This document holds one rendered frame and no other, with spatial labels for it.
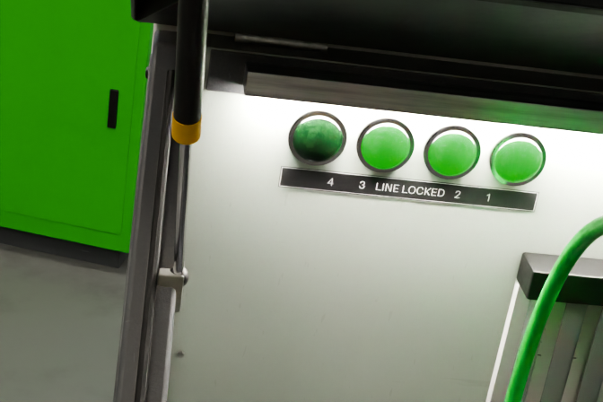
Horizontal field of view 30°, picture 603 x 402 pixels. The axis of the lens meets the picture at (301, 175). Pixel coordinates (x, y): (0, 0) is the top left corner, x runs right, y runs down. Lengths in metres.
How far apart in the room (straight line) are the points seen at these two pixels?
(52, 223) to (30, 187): 0.13
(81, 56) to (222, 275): 2.35
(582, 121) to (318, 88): 0.23
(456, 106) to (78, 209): 2.64
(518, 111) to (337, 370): 0.31
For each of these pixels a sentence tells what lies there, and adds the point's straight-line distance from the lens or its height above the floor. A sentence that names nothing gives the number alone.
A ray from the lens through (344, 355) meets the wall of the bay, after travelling 1.08.
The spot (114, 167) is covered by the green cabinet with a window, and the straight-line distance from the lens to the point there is 3.42.
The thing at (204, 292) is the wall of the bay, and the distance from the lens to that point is 1.04.
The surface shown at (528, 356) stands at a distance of 1.01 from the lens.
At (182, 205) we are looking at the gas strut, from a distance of 0.79.
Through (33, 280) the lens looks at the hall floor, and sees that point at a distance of 3.52.
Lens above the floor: 1.72
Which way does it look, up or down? 23 degrees down
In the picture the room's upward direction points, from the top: 9 degrees clockwise
